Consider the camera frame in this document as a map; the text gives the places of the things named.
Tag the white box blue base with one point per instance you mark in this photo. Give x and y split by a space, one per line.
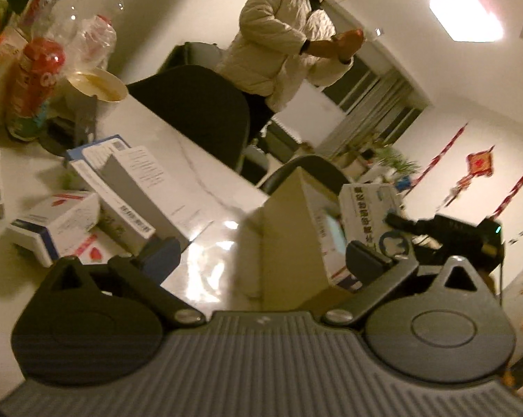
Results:
326 226

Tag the cream cardboard box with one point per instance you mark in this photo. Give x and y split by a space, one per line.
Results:
287 243

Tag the white grey medicine box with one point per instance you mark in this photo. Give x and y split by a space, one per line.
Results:
148 191

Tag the white box dark blue end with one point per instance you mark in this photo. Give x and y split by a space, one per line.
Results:
57 217

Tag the long white box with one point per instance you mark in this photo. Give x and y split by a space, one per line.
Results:
109 208

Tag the crumpled clear plastic bag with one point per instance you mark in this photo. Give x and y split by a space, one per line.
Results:
98 39

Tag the flat box red strawberry print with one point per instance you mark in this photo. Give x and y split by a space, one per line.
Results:
94 252

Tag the red wall strip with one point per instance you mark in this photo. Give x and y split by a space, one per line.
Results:
515 189
444 152

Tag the blue box white label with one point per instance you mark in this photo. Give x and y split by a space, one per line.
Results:
92 147

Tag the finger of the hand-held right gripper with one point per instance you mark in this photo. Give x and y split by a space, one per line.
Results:
402 221

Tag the white bowl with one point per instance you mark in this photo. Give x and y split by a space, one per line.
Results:
101 87

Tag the white marble desktop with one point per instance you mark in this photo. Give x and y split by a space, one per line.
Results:
157 126

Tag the black office chair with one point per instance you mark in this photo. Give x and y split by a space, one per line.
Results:
192 108

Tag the green potted plant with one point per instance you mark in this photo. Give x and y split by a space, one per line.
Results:
396 163

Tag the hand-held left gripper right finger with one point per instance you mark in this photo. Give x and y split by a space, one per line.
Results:
365 263

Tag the white box blue print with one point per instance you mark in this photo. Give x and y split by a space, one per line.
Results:
365 208

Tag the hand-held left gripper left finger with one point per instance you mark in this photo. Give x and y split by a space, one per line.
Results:
164 260

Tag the square ceiling light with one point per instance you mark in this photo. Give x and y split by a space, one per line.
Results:
465 15

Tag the window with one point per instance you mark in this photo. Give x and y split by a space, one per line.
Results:
365 78

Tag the dark grey chair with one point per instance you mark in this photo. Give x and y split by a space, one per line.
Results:
283 173

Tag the orange white packet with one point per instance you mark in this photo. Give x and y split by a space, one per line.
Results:
1 56

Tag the red knot ornament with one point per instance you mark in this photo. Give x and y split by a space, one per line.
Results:
480 164

